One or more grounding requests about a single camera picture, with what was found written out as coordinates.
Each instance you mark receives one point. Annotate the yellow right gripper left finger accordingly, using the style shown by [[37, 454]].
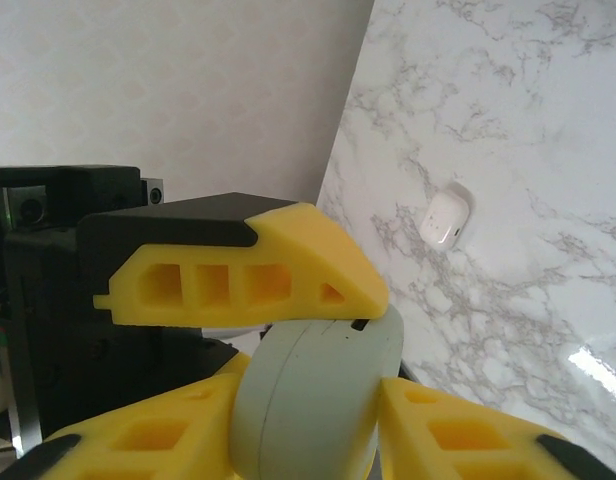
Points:
[[203, 425]]

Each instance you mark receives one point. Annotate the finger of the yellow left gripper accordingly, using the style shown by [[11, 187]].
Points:
[[308, 260]]

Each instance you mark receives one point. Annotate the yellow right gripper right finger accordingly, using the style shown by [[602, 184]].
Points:
[[413, 450]]

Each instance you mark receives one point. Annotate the pale green round charging case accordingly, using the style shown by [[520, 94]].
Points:
[[313, 400]]

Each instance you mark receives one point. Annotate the white charging case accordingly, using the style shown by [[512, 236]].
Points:
[[445, 220]]

